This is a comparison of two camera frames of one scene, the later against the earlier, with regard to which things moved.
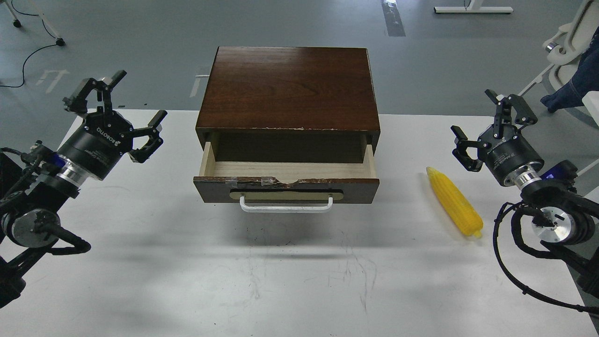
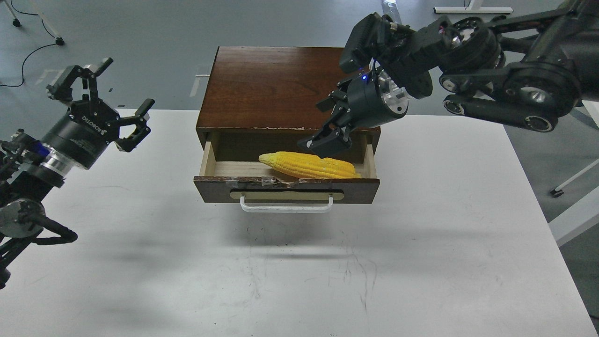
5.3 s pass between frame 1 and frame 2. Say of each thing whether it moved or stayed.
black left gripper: moved
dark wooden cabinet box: stayed
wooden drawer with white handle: stayed
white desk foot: stayed
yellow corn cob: moved
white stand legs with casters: stayed
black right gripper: moved
